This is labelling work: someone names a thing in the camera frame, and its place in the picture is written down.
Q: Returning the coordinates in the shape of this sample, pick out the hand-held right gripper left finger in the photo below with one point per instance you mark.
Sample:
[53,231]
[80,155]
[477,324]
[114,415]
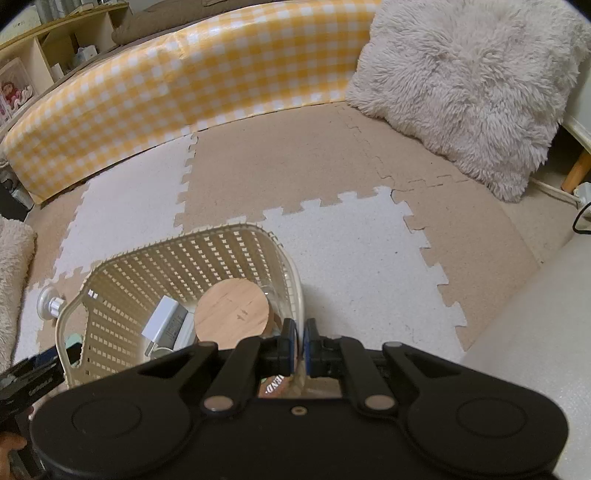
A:
[289,344]

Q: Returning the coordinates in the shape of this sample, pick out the white table with wooden leg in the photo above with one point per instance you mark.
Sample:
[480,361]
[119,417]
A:
[576,173]

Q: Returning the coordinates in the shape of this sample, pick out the person's left hand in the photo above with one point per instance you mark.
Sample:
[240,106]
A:
[9,446]

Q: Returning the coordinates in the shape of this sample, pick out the dark storage bin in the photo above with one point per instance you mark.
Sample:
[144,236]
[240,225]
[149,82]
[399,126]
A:
[10,198]

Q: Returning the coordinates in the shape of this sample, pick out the wooden shelf unit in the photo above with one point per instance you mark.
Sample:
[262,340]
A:
[41,60]

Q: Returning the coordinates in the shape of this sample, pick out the round wooden lid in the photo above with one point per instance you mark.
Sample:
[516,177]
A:
[231,314]

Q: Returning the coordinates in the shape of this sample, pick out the pale teal box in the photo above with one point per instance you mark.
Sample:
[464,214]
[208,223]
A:
[85,53]

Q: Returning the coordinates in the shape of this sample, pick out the cream plastic lattice basket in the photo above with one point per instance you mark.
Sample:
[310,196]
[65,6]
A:
[152,272]

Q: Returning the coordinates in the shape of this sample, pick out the fluffy white pillow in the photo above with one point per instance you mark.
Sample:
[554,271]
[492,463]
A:
[466,87]

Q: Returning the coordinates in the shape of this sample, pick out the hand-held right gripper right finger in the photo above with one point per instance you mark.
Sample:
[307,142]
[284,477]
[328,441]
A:
[311,346]

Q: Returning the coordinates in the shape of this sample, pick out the white rectangular box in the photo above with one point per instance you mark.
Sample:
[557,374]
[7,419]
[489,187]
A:
[166,323]

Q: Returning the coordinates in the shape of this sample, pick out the doll picture box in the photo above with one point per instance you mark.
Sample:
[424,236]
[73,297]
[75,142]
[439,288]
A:
[14,90]

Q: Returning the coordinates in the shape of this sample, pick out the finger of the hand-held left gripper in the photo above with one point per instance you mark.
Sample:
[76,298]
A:
[69,355]

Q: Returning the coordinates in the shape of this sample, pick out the yellow checkered padded panel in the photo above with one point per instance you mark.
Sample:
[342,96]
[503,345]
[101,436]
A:
[152,92]

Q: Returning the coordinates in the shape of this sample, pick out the white suction hook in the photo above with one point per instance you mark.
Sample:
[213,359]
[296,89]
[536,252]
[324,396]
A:
[48,304]

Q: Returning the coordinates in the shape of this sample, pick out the white power strip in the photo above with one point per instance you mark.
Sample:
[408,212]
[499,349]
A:
[584,191]

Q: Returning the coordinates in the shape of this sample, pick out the mint green plastic item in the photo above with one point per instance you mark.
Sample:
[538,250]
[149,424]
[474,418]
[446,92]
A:
[74,342]

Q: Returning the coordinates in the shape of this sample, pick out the fluffy beige blanket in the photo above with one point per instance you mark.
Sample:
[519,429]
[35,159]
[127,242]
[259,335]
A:
[11,277]

